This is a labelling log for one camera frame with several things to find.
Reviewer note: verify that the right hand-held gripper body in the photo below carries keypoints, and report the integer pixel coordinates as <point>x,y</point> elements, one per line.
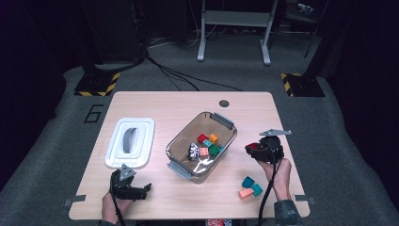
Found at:
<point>273,149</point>

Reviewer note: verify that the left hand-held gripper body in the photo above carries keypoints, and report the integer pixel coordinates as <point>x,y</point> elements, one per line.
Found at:
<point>120,186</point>

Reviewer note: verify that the red toy block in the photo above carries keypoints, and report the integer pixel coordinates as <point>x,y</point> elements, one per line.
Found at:
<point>202,137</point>
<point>252,146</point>

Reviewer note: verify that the dark teal toy block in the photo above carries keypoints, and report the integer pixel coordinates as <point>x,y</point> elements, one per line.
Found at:
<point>248,182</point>

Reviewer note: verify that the cyan toy block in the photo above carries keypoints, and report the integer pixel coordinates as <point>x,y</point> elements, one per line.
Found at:
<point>221,148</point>

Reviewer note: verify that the pink toy block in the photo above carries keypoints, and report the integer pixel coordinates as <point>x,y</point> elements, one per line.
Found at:
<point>245,193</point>

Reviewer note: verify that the green toy block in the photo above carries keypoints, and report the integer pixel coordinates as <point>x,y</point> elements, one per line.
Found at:
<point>215,150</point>

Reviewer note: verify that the orange toy block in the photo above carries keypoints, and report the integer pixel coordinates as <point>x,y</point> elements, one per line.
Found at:
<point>213,137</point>

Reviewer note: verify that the coral toy block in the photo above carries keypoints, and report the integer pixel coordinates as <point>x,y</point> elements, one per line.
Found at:
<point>204,152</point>

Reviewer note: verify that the clear brown storage box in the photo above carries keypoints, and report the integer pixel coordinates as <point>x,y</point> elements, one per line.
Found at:
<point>182,147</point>

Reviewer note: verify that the small white toy car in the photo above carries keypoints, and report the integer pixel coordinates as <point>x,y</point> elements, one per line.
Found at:
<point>194,151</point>

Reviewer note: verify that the person's left hand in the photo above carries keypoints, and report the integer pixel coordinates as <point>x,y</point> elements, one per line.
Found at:
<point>111,210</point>

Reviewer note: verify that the person's right hand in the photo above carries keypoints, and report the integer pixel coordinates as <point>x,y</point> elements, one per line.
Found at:
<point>280,175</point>

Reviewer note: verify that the grey tape strip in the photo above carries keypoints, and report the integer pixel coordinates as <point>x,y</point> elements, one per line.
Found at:
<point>76,198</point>
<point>302,198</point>

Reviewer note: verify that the round dark table grommet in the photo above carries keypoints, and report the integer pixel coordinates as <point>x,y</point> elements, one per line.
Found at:
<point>224,103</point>

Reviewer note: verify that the red patterned item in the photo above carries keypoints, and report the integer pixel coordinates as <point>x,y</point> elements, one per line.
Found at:
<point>218,222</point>

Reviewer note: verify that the grey device on stand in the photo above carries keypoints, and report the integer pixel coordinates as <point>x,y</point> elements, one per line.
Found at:
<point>305,8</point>

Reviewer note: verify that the black cabinet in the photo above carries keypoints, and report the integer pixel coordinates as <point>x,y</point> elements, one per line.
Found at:
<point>116,31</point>

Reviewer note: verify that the black yellow striped base plate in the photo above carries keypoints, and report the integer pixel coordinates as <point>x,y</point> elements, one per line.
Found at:
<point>94,84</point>
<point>306,86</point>

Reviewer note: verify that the grey metal desk frame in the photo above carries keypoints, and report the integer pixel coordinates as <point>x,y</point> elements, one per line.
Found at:
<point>235,18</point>

